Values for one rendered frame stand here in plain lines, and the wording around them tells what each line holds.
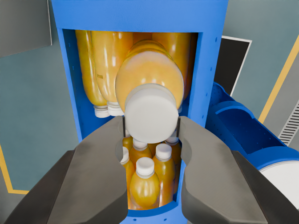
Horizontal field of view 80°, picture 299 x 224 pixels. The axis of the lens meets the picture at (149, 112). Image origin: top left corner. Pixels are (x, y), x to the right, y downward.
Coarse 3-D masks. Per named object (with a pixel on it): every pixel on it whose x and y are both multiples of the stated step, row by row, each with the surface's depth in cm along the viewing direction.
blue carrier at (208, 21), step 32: (64, 0) 22; (96, 0) 20; (128, 0) 19; (160, 0) 19; (192, 0) 20; (224, 0) 24; (64, 32) 31; (64, 64) 31; (192, 96) 27; (96, 128) 49
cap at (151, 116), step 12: (132, 96) 13; (144, 96) 12; (156, 96) 12; (168, 96) 13; (132, 108) 12; (144, 108) 12; (156, 108) 12; (168, 108) 12; (132, 120) 12; (144, 120) 12; (156, 120) 13; (168, 120) 13; (132, 132) 13; (144, 132) 13; (156, 132) 13; (168, 132) 13
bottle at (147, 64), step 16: (144, 48) 19; (160, 48) 21; (128, 64) 16; (144, 64) 15; (160, 64) 15; (176, 64) 18; (128, 80) 15; (144, 80) 14; (160, 80) 15; (176, 80) 16; (128, 96) 14; (176, 96) 15
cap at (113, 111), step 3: (108, 108) 36; (111, 108) 36; (114, 108) 35; (117, 108) 36; (120, 108) 36; (108, 111) 37; (111, 111) 36; (114, 111) 36; (117, 111) 36; (120, 111) 36; (111, 114) 36; (114, 114) 36; (117, 114) 36; (120, 114) 36; (123, 114) 37
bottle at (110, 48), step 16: (96, 32) 28; (112, 32) 28; (128, 32) 29; (96, 48) 29; (112, 48) 29; (128, 48) 30; (96, 64) 31; (112, 64) 30; (96, 80) 33; (112, 80) 31; (112, 96) 33
